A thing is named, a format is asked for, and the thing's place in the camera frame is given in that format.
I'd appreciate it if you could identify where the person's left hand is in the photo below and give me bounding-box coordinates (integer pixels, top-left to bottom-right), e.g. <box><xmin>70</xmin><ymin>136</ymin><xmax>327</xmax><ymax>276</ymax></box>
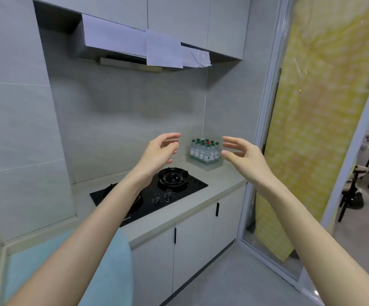
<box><xmin>136</xmin><ymin>133</ymin><xmax>182</xmax><ymax>188</ymax></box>

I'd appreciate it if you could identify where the person's right hand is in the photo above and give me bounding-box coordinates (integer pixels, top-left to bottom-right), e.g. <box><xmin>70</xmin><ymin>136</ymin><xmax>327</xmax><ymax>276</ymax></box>
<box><xmin>221</xmin><ymin>136</ymin><xmax>279</xmax><ymax>191</ymax></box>

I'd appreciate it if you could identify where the clear plastic tray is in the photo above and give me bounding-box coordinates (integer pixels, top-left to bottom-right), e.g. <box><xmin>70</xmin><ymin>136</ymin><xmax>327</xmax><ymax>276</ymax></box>
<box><xmin>185</xmin><ymin>149</ymin><xmax>226</xmax><ymax>173</ymax></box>

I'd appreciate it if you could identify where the cluster of green-capped water bottles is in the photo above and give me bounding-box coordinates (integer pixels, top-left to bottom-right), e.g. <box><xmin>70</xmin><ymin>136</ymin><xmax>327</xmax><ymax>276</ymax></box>
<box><xmin>189</xmin><ymin>138</ymin><xmax>222</xmax><ymax>165</ymax></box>

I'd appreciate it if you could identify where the person's left forearm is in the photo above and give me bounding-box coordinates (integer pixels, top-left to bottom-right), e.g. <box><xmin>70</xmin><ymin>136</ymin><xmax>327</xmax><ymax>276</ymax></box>
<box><xmin>6</xmin><ymin>170</ymin><xmax>153</xmax><ymax>306</ymax></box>

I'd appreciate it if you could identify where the person's right forearm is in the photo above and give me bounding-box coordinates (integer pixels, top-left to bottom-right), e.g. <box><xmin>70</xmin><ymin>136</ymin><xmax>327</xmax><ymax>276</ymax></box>
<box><xmin>251</xmin><ymin>176</ymin><xmax>369</xmax><ymax>306</ymax></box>

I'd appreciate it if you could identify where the black glass gas stove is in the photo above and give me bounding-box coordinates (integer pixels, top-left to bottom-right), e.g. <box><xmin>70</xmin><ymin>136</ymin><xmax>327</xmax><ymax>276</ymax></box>
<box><xmin>89</xmin><ymin>167</ymin><xmax>209</xmax><ymax>228</ymax></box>

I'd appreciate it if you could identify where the yellow patterned door film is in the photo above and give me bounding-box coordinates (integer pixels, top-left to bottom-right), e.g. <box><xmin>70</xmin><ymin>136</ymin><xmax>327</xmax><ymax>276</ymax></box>
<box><xmin>255</xmin><ymin>0</ymin><xmax>369</xmax><ymax>262</ymax></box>

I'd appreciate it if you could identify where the grey range hood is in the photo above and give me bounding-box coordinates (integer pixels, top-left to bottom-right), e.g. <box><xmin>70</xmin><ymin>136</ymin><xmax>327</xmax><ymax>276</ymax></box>
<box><xmin>71</xmin><ymin>14</ymin><xmax>212</xmax><ymax>74</ymax></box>

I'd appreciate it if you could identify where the white paper sheet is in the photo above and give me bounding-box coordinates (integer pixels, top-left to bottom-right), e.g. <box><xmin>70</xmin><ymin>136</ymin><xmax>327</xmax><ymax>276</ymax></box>
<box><xmin>180</xmin><ymin>45</ymin><xmax>212</xmax><ymax>68</ymax></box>
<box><xmin>82</xmin><ymin>14</ymin><xmax>148</xmax><ymax>58</ymax></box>
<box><xmin>145</xmin><ymin>29</ymin><xmax>184</xmax><ymax>69</ymax></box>

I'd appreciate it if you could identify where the light blue mat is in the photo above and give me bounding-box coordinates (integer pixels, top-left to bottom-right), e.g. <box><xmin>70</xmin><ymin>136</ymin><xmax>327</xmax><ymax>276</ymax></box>
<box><xmin>3</xmin><ymin>228</ymin><xmax>134</xmax><ymax>306</ymax></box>

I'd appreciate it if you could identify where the white sliding door frame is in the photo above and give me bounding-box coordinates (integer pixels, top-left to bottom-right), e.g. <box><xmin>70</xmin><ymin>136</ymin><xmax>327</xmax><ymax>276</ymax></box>
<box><xmin>237</xmin><ymin>0</ymin><xmax>369</xmax><ymax>306</ymax></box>

